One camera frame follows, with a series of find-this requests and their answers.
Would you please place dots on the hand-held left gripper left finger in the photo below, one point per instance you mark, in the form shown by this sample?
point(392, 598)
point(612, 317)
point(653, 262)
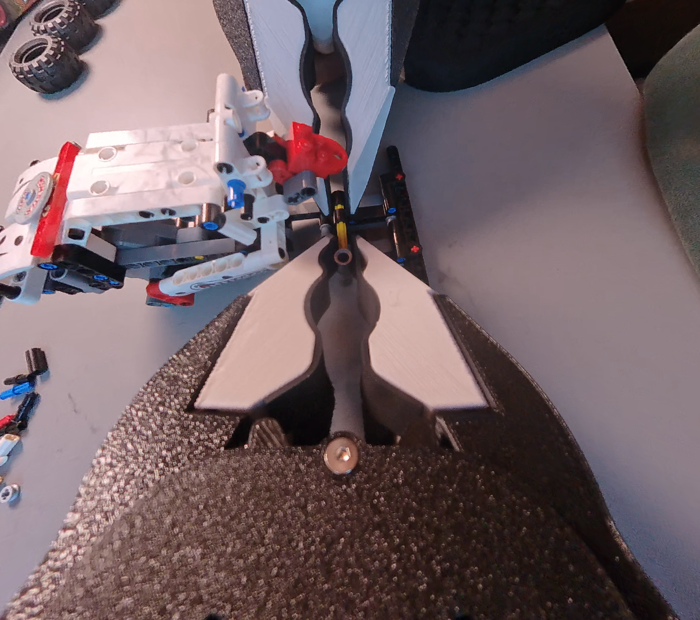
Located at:
point(262, 346)

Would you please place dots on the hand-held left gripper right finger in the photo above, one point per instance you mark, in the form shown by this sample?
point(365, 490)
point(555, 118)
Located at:
point(426, 346)

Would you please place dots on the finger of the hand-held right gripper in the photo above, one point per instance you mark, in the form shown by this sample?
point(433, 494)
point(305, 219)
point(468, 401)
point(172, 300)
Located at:
point(369, 57)
point(273, 40)

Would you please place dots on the black cylindrical axle connector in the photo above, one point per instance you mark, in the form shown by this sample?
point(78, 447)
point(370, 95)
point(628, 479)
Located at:
point(344, 270)

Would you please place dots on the yellow axle rod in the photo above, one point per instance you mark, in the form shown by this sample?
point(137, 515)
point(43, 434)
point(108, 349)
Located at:
point(342, 232)

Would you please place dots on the white brick toy truck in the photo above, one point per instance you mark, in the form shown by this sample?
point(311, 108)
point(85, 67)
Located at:
point(153, 166)

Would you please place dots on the person's right forearm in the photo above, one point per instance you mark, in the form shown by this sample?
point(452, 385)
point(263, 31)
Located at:
point(508, 24)

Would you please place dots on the pile of small brick pieces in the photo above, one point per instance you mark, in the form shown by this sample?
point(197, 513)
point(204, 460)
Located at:
point(22, 390)

